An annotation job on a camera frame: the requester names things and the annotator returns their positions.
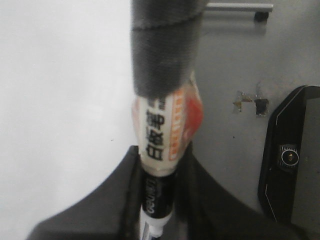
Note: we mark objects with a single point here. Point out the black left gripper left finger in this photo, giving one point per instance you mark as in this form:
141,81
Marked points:
110,212

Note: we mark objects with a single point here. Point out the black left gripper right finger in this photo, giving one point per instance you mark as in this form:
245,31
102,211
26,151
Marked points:
204,210

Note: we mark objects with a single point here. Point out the whiteboard marker with grey wrap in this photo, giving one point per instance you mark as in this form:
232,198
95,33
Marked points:
167,109

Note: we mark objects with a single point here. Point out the white whiteboard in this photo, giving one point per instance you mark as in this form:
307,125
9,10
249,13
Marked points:
65,104

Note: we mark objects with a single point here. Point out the black device with round connector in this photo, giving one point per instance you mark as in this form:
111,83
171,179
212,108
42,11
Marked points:
289,182

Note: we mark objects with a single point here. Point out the torn tape remnants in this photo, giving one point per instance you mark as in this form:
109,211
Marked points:
257,99

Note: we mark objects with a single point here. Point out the grey metal bar with foot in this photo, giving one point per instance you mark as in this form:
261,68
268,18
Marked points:
261,10

